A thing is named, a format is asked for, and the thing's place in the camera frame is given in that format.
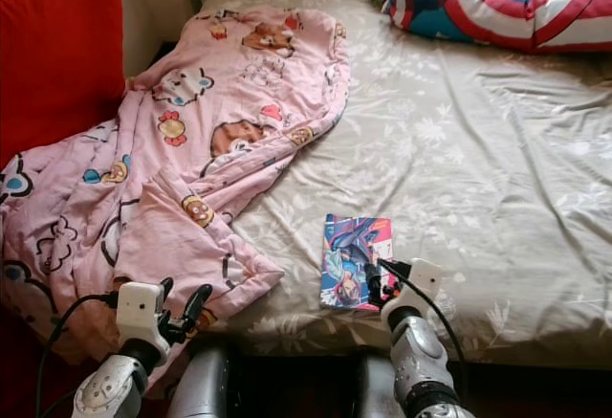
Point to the colourful anime book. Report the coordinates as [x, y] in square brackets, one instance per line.
[347, 251]

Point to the pink cartoon bear blanket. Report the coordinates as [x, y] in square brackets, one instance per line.
[182, 150]

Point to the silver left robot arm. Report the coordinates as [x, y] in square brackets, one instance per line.
[115, 389]

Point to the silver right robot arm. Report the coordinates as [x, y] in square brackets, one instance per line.
[421, 361]

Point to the grey left robot leg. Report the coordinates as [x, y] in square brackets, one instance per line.
[201, 384]

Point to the grey robot leg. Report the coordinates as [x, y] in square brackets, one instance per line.
[375, 389]
[201, 384]

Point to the grey right robot leg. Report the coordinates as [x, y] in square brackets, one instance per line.
[375, 389]

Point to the bed with grey floral sheet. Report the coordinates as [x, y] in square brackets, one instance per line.
[469, 150]

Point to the long red cushion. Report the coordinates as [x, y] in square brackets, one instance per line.
[57, 45]

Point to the red white blue shield bolster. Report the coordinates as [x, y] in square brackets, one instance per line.
[478, 11]

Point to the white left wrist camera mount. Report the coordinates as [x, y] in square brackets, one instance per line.
[141, 305]

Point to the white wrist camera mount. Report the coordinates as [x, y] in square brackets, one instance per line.
[141, 305]
[419, 279]

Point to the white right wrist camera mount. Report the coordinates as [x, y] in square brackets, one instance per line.
[419, 279]

